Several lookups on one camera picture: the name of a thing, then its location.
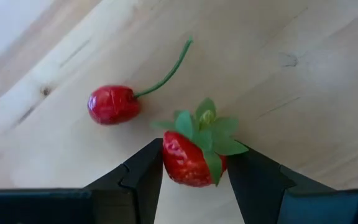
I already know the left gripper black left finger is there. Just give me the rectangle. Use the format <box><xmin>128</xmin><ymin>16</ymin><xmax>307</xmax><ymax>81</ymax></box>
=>
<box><xmin>0</xmin><ymin>138</ymin><xmax>164</xmax><ymax>224</ymax></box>

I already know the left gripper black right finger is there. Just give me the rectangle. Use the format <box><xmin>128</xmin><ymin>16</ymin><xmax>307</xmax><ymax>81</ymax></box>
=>
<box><xmin>227</xmin><ymin>146</ymin><xmax>358</xmax><ymax>224</ymax></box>

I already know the small red toy strawberry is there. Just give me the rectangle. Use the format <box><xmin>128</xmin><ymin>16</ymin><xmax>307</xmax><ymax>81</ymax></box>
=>
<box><xmin>150</xmin><ymin>97</ymin><xmax>250</xmax><ymax>188</ymax></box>

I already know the red toy cherry with stem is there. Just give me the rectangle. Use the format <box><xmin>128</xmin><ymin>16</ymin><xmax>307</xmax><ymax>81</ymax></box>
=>
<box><xmin>86</xmin><ymin>36</ymin><xmax>195</xmax><ymax>126</ymax></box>

